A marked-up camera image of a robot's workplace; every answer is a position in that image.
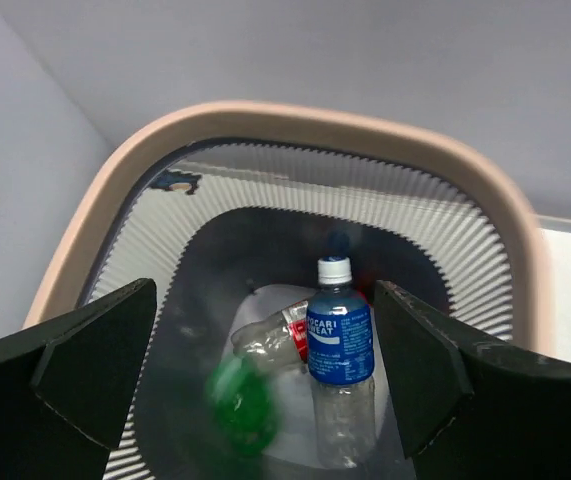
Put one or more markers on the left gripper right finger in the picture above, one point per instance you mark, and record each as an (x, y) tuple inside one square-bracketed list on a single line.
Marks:
[(469, 405)]

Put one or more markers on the blue label Pocari bottle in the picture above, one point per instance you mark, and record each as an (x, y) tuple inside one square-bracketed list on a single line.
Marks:
[(341, 362)]

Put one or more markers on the grey mesh waste bin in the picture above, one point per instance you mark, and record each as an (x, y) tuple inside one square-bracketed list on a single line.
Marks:
[(228, 205)]

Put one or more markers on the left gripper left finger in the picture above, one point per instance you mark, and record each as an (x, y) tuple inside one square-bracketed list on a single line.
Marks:
[(66, 386)]

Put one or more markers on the red label clear bottle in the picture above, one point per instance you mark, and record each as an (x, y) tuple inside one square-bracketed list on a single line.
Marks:
[(277, 343)]

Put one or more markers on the green bottle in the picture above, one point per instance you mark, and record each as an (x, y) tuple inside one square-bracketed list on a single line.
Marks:
[(243, 405)]

